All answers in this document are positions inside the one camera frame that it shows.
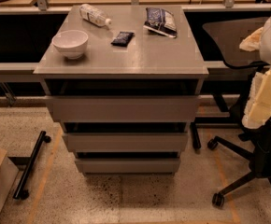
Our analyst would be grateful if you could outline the grey bottom drawer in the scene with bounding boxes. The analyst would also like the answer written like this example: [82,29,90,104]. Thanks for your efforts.
[75,159,180,174]

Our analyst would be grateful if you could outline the black table leg bar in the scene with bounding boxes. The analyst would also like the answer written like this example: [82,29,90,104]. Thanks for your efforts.
[191,122,201,149]

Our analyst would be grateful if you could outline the black office chair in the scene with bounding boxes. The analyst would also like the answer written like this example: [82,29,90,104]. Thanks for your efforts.
[202,16,271,213]

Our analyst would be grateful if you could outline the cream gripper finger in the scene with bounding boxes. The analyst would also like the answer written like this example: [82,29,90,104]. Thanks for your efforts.
[239,27,263,51]
[242,68,271,129]

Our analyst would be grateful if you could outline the clear plastic bottle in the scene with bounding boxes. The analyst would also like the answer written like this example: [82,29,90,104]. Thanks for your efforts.
[79,4,112,27]

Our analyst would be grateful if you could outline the grey middle drawer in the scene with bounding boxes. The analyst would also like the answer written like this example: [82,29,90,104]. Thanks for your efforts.
[63,133,188,152]

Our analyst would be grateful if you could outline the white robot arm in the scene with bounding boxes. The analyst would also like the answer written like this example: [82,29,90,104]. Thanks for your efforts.
[239,17,271,129]

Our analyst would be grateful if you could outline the blue chip bag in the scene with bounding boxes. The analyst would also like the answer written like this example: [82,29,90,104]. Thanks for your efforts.
[144,7,178,38]

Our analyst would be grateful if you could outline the small dark snack packet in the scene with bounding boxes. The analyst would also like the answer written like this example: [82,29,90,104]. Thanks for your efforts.
[111,32,134,47]

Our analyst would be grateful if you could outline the grey drawer cabinet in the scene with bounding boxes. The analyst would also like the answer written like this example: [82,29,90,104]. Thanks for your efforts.
[33,5,209,176]

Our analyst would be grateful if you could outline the grey top drawer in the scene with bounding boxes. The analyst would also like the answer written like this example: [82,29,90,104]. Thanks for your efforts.
[45,96,199,122]

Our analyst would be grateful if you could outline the grey drawer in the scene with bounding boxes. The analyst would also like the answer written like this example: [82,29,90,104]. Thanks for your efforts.
[45,96,199,122]
[63,133,188,152]
[75,159,180,174]

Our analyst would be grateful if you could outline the white bowl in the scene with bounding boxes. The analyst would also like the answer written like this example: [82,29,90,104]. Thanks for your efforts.
[51,30,89,59]

